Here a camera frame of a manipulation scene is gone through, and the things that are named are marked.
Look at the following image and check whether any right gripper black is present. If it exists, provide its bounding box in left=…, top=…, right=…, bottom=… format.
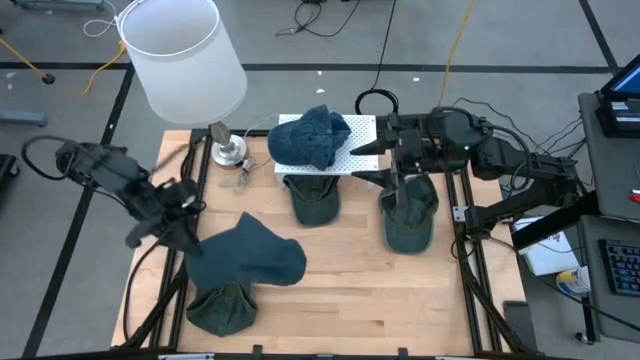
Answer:
left=349, top=113, right=439, bottom=211

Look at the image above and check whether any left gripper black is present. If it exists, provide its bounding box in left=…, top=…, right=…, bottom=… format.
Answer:
left=125, top=179, right=206, bottom=255

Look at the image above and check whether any dark green baseball cap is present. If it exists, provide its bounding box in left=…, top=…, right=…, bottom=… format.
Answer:
left=378, top=174, right=440, bottom=255
left=186, top=280, right=260, bottom=338
left=282, top=173, right=342, bottom=227

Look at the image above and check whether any dark blue baseball cap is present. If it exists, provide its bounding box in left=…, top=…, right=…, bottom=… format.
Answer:
left=184, top=211, right=308, bottom=292
left=266, top=103, right=352, bottom=172

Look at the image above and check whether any white perforated metal shelf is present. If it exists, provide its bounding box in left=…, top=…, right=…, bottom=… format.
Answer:
left=274, top=113, right=379, bottom=189

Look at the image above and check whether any silver lamp base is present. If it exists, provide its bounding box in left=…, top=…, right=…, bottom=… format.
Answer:
left=208, top=121, right=247, bottom=167

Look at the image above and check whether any white lampshade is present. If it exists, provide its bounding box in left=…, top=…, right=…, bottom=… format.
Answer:
left=115, top=0, right=249, bottom=129

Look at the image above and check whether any grey furniture foot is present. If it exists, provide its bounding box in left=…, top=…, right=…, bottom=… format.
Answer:
left=0, top=108, right=49, bottom=127

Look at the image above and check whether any white box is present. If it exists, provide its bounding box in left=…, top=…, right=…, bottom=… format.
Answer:
left=512, top=217, right=581, bottom=277

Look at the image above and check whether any dark rectangular pad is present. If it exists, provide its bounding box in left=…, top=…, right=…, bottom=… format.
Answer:
left=502, top=299, right=539, bottom=354

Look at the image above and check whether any white yellow blue canister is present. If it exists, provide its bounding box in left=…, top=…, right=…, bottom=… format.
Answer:
left=555, top=265, right=592, bottom=297

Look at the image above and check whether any grey desk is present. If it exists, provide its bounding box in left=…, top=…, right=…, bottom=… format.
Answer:
left=579, top=214, right=640, bottom=344
left=577, top=92, right=640, bottom=221

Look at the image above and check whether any black device with labels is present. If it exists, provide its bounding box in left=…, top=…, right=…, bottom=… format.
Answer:
left=594, top=92, right=640, bottom=139

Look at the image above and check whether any black monitor with blue screen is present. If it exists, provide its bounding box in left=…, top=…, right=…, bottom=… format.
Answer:
left=599, top=52, right=640, bottom=101

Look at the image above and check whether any black keyboard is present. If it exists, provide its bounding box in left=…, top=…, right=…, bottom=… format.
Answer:
left=598, top=238, right=640, bottom=297

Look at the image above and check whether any black coiled cable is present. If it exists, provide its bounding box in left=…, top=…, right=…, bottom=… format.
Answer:
left=353, top=0, right=401, bottom=117

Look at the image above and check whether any white lamp cord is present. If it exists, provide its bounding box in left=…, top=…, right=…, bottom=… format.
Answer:
left=233, top=113, right=281, bottom=194

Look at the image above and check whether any yellow hanging cable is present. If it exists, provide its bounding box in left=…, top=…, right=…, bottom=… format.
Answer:
left=437, top=0, right=479, bottom=111

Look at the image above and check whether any thin black floor cable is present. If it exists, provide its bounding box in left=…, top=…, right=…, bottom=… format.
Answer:
left=274, top=0, right=361, bottom=39

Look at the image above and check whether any black cable bundle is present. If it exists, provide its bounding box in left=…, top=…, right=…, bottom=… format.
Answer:
left=449, top=97, right=586, bottom=161

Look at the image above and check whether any yellow floor cable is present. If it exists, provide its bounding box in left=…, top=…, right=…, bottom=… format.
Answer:
left=0, top=37, right=129, bottom=96

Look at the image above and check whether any black aluminium table frame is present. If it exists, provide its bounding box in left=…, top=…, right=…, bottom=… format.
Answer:
left=119, top=112, right=539, bottom=356

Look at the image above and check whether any white looped cable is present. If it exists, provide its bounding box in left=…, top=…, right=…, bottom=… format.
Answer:
left=82, top=0, right=121, bottom=39

